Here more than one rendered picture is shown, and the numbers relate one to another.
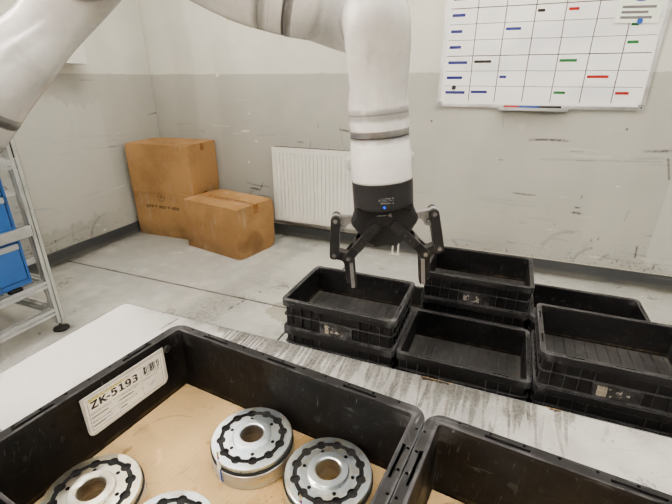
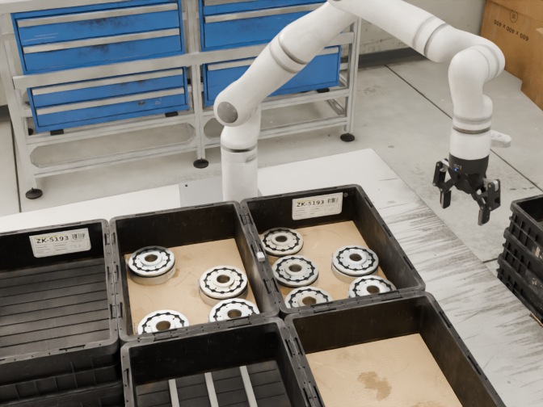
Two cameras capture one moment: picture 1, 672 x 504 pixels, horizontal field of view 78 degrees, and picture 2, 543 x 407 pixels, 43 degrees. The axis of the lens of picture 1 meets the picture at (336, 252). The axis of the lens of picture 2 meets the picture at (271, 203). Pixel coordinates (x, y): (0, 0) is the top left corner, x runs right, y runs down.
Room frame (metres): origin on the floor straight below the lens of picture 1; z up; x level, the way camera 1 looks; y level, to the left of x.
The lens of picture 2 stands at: (-0.53, -0.65, 1.83)
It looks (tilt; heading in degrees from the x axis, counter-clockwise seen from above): 34 degrees down; 48
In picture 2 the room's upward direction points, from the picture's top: straight up
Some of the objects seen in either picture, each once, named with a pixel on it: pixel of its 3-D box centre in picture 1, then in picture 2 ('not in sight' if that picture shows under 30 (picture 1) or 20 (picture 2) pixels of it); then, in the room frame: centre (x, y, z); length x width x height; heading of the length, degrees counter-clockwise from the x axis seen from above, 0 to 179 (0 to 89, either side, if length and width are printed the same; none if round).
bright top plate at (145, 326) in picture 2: not in sight; (163, 328); (-0.04, 0.21, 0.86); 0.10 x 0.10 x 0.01
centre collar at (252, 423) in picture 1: (252, 434); (355, 258); (0.40, 0.11, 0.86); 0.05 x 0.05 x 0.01
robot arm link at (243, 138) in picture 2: not in sight; (238, 117); (0.41, 0.52, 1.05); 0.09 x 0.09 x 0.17; 24
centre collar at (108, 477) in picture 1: (91, 490); (281, 239); (0.32, 0.27, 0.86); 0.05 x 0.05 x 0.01
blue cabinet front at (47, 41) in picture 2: not in sight; (107, 65); (0.84, 1.99, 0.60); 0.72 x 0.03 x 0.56; 158
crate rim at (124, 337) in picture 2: not in sight; (187, 266); (0.07, 0.28, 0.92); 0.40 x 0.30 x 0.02; 62
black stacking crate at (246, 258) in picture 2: not in sight; (188, 284); (0.07, 0.28, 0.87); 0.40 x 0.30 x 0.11; 62
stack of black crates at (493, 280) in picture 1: (472, 312); not in sight; (1.53, -0.58, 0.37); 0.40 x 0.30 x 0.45; 68
